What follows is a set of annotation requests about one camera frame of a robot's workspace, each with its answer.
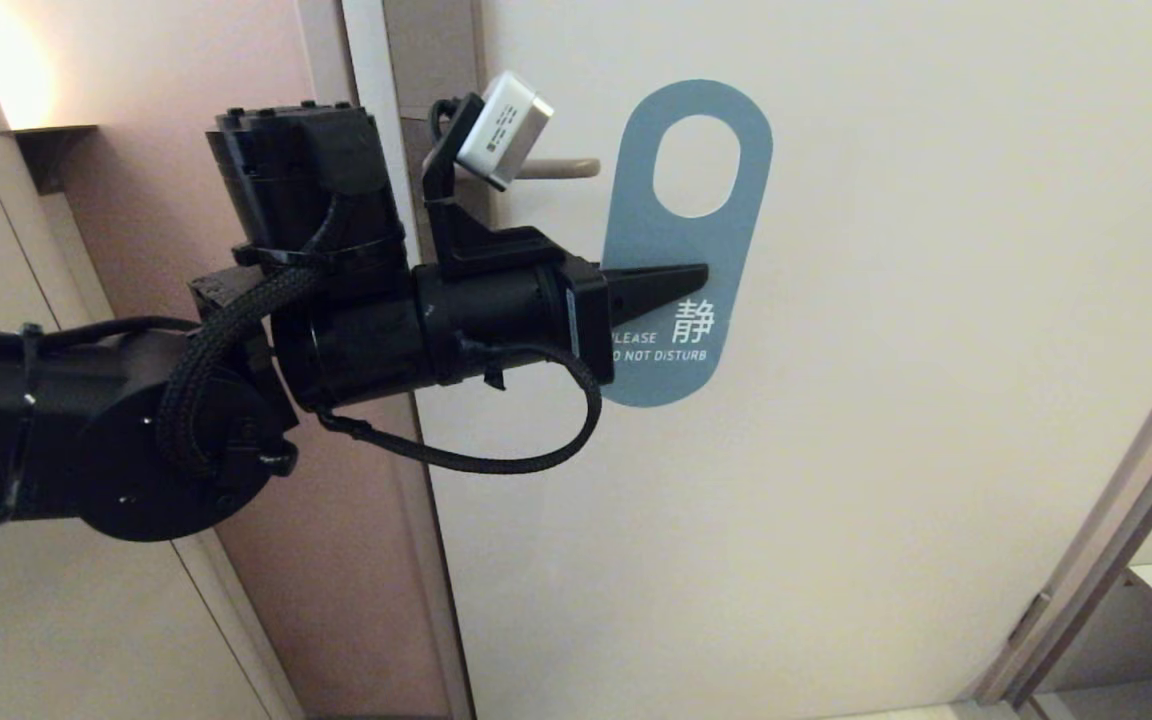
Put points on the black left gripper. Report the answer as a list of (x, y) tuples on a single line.
[(506, 310)]

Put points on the white door hanger sign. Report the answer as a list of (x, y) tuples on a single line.
[(636, 230)]

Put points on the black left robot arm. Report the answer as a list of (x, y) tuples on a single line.
[(66, 430)]

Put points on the white room door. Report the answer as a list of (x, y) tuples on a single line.
[(836, 450)]

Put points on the brown metal lock plate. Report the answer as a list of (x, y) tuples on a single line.
[(431, 45)]

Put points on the beige cabinet panel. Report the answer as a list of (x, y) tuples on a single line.
[(26, 620)]

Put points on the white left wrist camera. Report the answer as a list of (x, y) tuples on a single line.
[(504, 130)]

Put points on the beige door frame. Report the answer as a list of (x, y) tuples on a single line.
[(426, 560)]

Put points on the small metal frame hinge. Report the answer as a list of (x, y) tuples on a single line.
[(1028, 620)]

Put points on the dark wall lamp bracket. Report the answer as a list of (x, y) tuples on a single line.
[(46, 150)]

